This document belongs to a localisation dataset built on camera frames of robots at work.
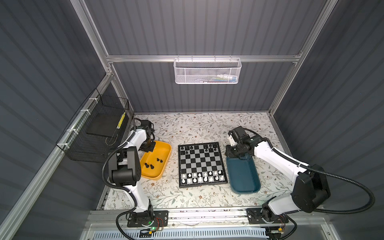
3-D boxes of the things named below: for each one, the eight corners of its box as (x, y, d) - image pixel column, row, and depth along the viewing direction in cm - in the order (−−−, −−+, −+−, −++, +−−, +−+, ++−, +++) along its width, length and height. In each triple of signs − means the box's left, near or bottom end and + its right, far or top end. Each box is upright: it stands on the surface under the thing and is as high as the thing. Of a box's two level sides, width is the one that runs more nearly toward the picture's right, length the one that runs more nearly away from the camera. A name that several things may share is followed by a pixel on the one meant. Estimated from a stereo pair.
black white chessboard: (179, 188, 85) (178, 186, 83) (178, 147, 103) (178, 144, 101) (227, 183, 87) (228, 182, 85) (218, 144, 104) (218, 141, 102)
